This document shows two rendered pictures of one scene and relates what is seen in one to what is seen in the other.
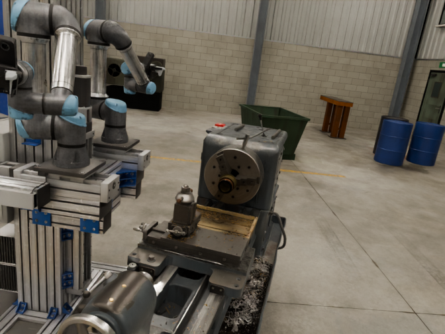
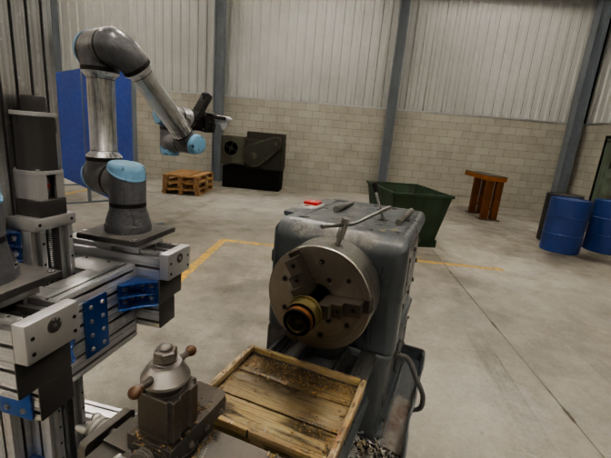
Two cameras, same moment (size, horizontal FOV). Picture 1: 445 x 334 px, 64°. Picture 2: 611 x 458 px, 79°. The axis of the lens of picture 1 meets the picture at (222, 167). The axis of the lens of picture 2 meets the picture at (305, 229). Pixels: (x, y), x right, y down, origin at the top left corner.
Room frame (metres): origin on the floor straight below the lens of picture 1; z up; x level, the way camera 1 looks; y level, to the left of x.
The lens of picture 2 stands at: (0.86, -0.15, 1.53)
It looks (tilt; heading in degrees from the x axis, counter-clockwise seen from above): 14 degrees down; 8
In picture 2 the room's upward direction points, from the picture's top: 5 degrees clockwise
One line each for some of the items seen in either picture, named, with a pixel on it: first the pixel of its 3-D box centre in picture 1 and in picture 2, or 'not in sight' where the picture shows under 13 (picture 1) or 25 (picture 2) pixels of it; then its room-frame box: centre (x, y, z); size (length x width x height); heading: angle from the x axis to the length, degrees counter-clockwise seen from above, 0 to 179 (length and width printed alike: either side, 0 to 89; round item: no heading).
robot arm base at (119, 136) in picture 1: (114, 132); (128, 215); (2.00, 0.64, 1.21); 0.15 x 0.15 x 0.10
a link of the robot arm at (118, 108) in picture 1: (114, 111); (125, 181); (2.01, 0.64, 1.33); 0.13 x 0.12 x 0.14; 65
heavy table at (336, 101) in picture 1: (332, 115); (480, 194); (10.51, -2.99, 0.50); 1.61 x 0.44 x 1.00; 4
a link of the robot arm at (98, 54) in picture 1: (98, 71); (103, 115); (2.06, 0.76, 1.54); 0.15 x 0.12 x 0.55; 65
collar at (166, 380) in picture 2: (185, 195); (165, 369); (1.36, 0.14, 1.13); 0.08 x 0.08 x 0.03
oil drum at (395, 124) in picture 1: (393, 142); (565, 224); (7.54, -3.52, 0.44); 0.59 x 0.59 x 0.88
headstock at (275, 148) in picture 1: (244, 160); (352, 261); (2.29, -0.14, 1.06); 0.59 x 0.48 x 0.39; 167
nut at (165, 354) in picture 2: (185, 188); (165, 352); (1.36, 0.14, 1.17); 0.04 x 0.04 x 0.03
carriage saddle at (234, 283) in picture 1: (193, 258); not in sight; (1.30, 0.07, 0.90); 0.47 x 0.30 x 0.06; 77
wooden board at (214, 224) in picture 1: (218, 224); (282, 398); (1.65, -0.01, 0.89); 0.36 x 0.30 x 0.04; 77
